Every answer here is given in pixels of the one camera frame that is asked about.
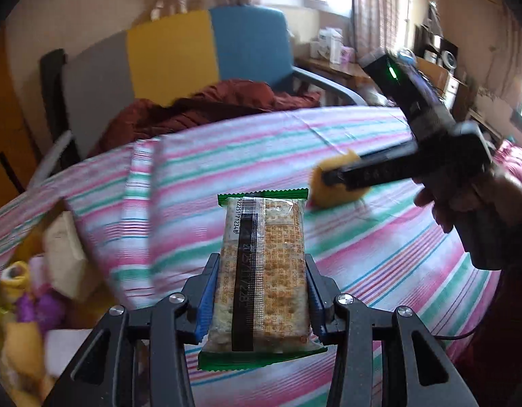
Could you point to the maroon jacket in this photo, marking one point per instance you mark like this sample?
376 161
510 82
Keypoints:
230 99

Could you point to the wooden wardrobe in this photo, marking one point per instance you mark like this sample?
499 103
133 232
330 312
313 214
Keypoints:
19 155

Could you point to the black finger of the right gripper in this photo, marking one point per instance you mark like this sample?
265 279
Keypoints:
390 164

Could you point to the white boxes on desk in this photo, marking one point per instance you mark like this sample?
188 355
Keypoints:
329 45

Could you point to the white foam block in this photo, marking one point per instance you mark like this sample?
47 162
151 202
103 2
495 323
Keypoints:
60 346

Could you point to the long cracker packet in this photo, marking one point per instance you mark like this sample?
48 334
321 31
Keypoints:
261 304

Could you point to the beige carton box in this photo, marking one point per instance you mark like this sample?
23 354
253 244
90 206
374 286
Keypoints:
71 273

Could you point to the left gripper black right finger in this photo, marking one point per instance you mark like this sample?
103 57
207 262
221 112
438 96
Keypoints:
322 291

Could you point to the right hand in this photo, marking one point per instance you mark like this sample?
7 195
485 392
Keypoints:
496 188

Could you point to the purple snack packet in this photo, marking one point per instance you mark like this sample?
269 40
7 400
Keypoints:
48 310

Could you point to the tricolour armchair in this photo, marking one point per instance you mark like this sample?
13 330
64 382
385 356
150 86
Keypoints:
164 60

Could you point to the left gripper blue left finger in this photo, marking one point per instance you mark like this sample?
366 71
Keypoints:
200 293

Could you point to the gold tray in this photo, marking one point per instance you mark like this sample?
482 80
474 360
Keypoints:
21 390

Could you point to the wooden desk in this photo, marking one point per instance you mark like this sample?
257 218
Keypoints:
349 74

